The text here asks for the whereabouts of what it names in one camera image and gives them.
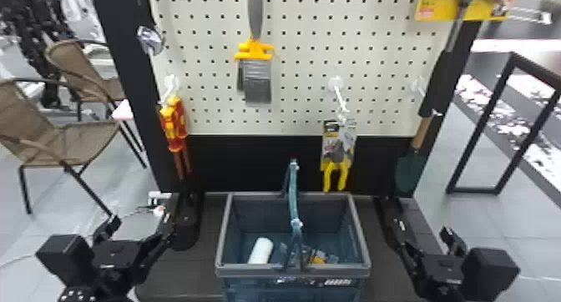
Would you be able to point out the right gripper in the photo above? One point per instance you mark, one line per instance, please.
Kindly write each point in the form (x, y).
(440, 277)

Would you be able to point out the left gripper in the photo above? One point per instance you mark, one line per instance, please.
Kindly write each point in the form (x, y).
(118, 262)

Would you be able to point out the green garden trowel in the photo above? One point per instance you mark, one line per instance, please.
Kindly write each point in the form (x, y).
(409, 172)

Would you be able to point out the yellow tool packet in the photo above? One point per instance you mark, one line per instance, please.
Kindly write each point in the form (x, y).
(319, 258)

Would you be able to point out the blue basket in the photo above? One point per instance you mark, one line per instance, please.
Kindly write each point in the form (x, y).
(245, 216)

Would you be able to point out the red yellow screwdriver set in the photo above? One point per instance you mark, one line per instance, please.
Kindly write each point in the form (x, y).
(174, 124)

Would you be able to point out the white paint roller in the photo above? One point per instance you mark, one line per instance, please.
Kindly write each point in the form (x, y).
(260, 251)

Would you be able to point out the beige chair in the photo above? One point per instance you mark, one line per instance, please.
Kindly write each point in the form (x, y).
(52, 137)
(72, 62)

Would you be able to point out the yellow pliers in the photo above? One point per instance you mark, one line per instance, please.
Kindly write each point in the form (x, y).
(336, 150)

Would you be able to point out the black side table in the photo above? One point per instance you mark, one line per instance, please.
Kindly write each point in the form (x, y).
(508, 102)

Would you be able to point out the black hammer yellow card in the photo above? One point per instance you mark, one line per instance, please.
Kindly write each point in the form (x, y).
(438, 80)

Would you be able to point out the grey yellow paint brush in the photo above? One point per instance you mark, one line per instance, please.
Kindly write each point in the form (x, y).
(256, 82)

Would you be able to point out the shiny silver tool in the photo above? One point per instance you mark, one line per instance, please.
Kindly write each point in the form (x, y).
(150, 40)

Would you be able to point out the white pegboard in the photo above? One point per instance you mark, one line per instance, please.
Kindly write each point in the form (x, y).
(307, 54)

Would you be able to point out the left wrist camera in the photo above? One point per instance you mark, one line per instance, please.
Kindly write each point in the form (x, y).
(63, 257)

